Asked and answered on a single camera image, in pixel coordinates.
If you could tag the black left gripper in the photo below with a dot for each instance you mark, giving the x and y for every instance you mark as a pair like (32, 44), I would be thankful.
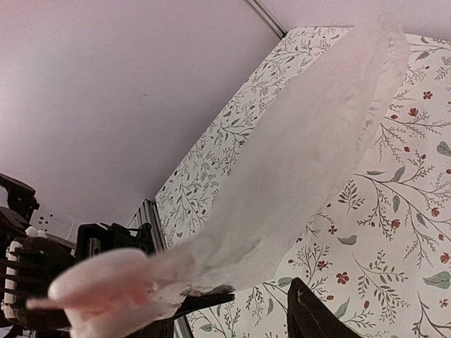
(31, 261)

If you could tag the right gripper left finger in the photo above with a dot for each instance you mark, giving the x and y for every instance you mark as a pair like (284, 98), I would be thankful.
(165, 328)

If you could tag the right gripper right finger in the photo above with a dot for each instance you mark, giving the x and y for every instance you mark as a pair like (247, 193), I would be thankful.
(308, 317)

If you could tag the clear zip top bag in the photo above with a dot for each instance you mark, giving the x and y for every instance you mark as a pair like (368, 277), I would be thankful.
(300, 154)

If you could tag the floral tablecloth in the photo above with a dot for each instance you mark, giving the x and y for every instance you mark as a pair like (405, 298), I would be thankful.
(378, 255)

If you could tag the left aluminium frame post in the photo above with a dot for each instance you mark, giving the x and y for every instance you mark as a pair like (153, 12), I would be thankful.
(267, 17)

